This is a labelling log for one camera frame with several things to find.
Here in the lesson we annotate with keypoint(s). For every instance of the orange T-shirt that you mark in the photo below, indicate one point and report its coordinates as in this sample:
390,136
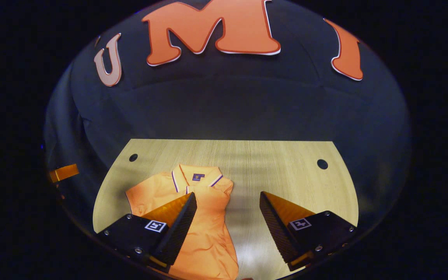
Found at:
208,237

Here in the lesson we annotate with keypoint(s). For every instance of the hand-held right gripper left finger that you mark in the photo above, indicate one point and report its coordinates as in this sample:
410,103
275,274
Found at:
181,227

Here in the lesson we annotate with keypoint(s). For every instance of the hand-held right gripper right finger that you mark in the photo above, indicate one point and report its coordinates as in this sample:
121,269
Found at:
276,227

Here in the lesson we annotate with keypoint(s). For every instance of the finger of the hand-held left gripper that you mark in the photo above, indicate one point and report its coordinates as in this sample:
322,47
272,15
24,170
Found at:
63,173

